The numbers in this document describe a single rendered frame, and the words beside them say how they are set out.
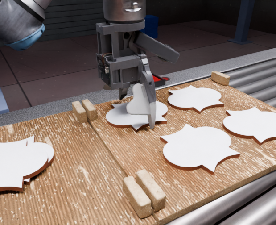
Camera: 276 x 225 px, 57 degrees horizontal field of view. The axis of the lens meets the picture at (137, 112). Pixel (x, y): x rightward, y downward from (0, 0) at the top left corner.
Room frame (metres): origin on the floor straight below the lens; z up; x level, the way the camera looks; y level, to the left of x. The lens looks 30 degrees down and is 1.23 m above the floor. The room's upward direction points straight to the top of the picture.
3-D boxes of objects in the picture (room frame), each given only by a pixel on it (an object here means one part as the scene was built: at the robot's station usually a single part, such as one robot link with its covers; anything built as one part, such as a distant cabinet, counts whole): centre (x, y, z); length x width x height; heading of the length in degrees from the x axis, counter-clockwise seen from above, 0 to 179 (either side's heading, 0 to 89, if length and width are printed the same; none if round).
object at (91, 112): (0.50, 0.11, 0.95); 0.06 x 0.02 x 0.03; 28
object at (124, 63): (0.48, 0.03, 1.08); 0.09 x 0.08 x 0.12; 118
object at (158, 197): (0.26, -0.02, 0.95); 0.06 x 0.02 x 0.03; 28
